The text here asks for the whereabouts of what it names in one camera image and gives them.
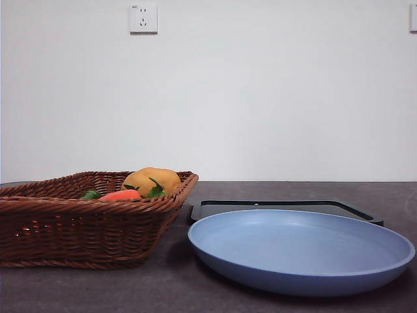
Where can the orange carrot with green leaves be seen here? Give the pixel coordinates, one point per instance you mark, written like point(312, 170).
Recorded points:
point(120, 195)

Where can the blue round plate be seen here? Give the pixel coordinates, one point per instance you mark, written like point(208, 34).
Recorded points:
point(293, 247)

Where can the black flat tray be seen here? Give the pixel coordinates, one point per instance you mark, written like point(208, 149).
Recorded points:
point(195, 213)

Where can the yellow-brown potato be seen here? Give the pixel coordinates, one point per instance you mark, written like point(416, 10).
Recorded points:
point(143, 179)

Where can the green chili pepper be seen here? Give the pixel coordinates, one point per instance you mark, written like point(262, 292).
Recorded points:
point(89, 195)

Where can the brown wicker basket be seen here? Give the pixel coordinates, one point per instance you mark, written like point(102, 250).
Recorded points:
point(81, 234)

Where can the white wall socket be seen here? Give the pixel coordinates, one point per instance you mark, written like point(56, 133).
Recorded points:
point(143, 19)

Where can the white wall plate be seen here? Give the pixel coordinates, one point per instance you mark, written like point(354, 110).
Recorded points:
point(413, 18)

